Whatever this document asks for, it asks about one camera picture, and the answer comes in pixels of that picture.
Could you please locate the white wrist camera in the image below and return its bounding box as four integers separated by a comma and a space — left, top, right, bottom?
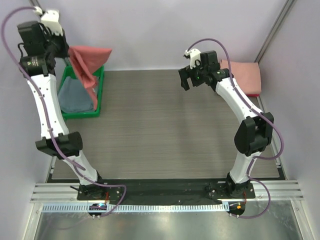
184, 48, 201, 69
33, 6, 64, 36

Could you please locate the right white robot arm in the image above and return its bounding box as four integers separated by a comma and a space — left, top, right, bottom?
178, 48, 274, 198

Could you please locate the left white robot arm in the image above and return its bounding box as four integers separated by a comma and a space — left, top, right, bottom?
17, 21, 106, 200

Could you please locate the blue grey t shirt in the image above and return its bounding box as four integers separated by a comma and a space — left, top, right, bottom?
57, 76, 94, 114

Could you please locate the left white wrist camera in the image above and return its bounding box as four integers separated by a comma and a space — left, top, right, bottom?
33, 6, 64, 36

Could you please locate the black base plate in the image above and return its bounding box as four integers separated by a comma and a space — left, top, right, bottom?
73, 178, 256, 205

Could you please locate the folded light pink t shirt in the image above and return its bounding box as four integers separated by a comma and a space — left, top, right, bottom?
230, 61, 262, 94

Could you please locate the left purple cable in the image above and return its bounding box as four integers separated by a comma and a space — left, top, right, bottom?
1, 6, 127, 218

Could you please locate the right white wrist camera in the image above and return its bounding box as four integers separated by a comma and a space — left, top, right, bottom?
184, 48, 201, 69

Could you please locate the white slotted cable duct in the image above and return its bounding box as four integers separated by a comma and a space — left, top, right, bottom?
42, 202, 229, 213

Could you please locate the coral red t shirt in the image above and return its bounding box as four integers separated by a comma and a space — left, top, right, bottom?
68, 45, 112, 111

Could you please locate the aluminium frame rail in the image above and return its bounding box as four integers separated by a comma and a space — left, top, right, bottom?
30, 180, 304, 203

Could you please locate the green plastic bin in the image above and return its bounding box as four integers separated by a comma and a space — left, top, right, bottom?
57, 65, 105, 120

